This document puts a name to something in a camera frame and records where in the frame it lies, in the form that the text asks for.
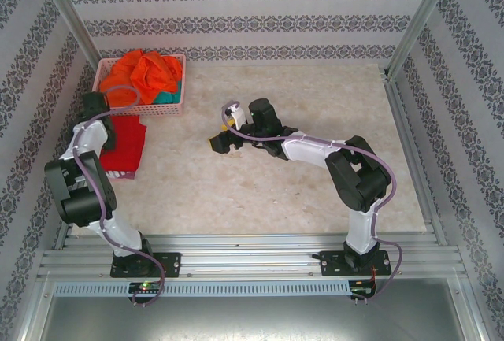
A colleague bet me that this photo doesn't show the aluminium frame post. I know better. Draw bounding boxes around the aluminium frame post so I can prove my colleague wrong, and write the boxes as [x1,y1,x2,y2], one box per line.
[31,0,106,74]
[384,0,461,80]

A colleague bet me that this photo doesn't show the grey metal sheet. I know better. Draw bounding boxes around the grey metal sheet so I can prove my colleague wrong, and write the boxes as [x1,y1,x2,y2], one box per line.
[23,293,489,341]

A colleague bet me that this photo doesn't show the small circuit board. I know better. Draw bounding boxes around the small circuit board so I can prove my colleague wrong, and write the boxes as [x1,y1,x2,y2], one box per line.
[128,281,165,295]
[350,277,377,298]

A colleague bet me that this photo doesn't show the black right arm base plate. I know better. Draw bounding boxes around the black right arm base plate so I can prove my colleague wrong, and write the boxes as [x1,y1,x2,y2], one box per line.
[319,249,393,278]

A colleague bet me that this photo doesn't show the pink plastic basket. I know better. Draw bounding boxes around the pink plastic basket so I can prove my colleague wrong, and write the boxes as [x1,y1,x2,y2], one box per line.
[91,54,187,117]

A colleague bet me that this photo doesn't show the aluminium mounting rails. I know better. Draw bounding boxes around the aluminium mounting rails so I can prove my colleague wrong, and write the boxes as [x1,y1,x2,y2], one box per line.
[37,233,464,279]

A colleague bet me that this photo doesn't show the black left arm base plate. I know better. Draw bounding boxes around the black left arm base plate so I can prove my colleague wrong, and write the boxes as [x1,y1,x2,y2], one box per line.
[109,252,182,279]

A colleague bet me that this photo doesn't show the teal t-shirt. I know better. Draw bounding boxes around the teal t-shirt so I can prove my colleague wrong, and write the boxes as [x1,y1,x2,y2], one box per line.
[153,79,184,106]

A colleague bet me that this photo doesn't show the orange t-shirt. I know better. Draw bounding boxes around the orange t-shirt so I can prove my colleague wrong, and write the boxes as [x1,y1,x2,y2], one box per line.
[98,50,183,106]

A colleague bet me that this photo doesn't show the red t-shirt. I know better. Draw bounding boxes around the red t-shirt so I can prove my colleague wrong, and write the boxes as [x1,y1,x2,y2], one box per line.
[98,115,148,172]

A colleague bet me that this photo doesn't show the mauve printed t-shirt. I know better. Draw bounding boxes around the mauve printed t-shirt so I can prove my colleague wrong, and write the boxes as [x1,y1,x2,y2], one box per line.
[102,166,137,182]

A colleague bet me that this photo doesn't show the slotted grey cable duct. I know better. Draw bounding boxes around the slotted grey cable duct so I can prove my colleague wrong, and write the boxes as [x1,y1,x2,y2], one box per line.
[53,280,351,298]

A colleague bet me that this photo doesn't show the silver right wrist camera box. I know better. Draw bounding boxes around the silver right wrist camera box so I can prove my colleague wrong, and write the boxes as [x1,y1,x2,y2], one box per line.
[224,101,248,130]

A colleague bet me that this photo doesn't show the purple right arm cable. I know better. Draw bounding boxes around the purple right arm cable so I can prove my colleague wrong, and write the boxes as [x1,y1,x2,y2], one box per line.
[220,99,402,306]

